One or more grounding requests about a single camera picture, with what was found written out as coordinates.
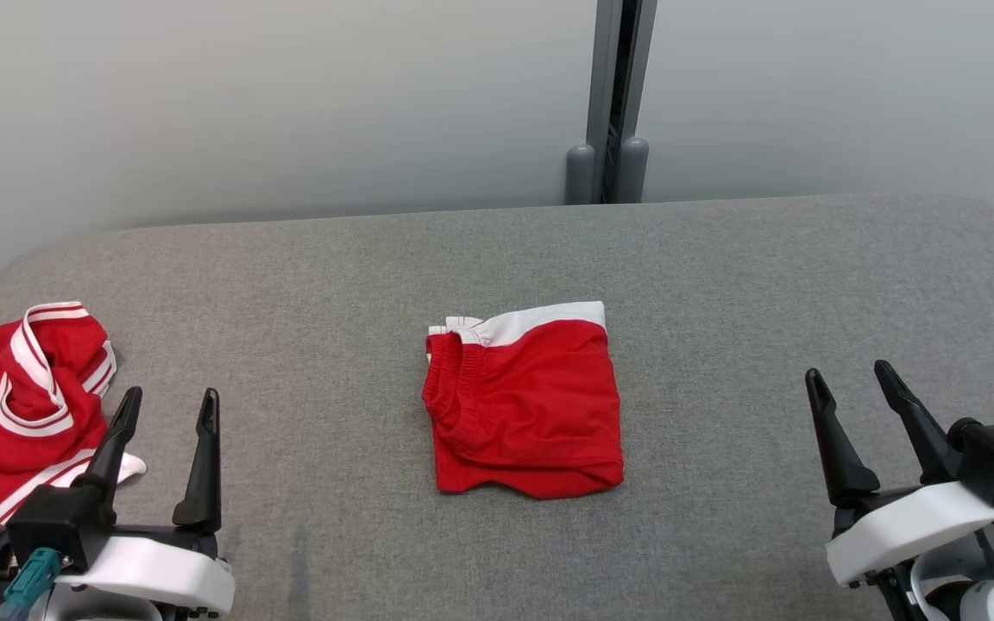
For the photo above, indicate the teal left camera connector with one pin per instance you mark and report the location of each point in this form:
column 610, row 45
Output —
column 31, row 578

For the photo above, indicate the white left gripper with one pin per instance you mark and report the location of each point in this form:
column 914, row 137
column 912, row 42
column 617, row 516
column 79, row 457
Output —
column 160, row 569

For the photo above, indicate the red basketball jersey white trim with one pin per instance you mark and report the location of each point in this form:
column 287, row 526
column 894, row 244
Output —
column 31, row 431

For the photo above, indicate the red shorts with white waistband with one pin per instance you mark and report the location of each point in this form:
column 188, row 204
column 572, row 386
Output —
column 531, row 414

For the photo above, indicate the grey partition post with foot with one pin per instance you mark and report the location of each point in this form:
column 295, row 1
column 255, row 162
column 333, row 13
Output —
column 600, row 86
column 635, row 164

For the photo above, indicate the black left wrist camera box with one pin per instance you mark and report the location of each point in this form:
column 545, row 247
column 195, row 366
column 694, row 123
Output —
column 57, row 526

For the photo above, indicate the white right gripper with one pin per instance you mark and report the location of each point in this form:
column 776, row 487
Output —
column 911, row 530

